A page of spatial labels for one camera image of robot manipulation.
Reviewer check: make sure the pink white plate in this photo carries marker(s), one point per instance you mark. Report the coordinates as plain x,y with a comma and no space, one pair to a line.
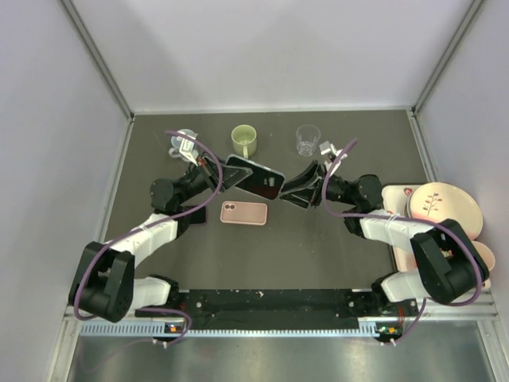
438,201

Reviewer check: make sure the green mug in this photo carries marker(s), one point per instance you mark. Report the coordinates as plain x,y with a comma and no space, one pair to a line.
244,141

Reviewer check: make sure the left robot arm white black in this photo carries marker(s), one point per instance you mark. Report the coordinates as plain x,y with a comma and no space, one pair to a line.
104,285

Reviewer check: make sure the dark phone blue edge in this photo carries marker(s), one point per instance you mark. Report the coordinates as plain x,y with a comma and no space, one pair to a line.
263,182

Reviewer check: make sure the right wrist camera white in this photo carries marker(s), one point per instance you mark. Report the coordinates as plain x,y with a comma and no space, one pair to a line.
328,152

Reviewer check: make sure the clear glass tumbler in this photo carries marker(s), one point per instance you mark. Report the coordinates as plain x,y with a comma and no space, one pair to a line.
308,137

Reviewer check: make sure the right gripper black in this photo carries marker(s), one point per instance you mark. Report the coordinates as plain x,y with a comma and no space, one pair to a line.
303,197

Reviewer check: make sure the light blue cable duct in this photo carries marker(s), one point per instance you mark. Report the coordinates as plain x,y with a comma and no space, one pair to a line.
174,328

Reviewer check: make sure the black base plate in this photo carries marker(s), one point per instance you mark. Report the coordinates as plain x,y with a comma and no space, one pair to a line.
287,309

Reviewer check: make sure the pink mug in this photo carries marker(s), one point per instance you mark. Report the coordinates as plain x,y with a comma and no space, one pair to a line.
486,254

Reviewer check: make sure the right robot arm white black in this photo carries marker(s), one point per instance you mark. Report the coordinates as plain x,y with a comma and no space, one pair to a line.
447,263

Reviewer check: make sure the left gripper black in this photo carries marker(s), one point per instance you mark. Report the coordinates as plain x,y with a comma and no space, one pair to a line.
231,175

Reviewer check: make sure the white tray with strawberries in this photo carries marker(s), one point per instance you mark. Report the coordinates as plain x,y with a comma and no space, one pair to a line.
395,198

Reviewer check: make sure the light blue footed cup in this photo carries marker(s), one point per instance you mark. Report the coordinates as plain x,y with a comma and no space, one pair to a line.
174,151

